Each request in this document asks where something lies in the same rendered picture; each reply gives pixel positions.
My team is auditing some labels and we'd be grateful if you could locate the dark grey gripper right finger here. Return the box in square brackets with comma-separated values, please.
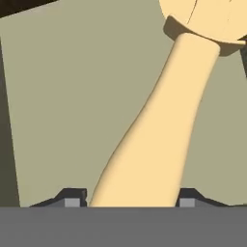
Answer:
[176, 187, 230, 208]

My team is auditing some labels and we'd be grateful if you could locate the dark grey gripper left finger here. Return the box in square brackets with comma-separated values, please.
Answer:
[29, 187, 88, 208]

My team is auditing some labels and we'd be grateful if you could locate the cream pizza cutter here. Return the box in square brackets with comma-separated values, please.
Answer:
[88, 0, 247, 208]

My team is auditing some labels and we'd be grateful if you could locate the olive drawer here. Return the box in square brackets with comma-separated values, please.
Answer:
[0, 0, 247, 208]

